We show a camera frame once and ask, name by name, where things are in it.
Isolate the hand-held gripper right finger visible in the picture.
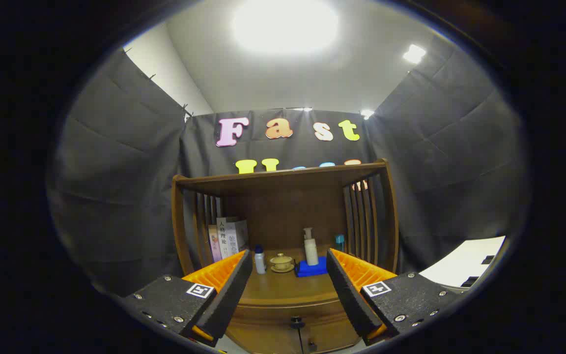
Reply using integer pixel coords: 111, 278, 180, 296
326, 248, 460, 346

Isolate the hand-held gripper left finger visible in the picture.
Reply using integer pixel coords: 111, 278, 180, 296
125, 249, 254, 347

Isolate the wooden drawer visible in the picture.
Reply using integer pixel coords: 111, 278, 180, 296
229, 299, 357, 335

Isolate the wooden countertop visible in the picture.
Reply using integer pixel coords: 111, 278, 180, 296
236, 246, 345, 308

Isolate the wooden cabinet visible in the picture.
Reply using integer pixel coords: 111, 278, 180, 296
171, 158, 400, 354

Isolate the white filing cabinet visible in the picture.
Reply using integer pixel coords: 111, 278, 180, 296
418, 236, 507, 291

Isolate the blue folded cloth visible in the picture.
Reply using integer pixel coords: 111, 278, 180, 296
295, 256, 328, 278

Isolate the purple book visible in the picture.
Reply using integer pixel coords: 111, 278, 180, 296
208, 225, 223, 263

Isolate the plain white book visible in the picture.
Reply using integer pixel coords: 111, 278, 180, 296
216, 219, 237, 260

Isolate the white pump bottle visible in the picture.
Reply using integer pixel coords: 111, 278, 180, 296
303, 227, 319, 266

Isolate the white patterned book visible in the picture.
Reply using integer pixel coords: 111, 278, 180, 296
224, 217, 249, 256

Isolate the beige lidded tea cup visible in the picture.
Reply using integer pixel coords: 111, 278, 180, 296
269, 253, 295, 273

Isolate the large ceiling light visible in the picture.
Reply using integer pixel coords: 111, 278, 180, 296
233, 0, 340, 55

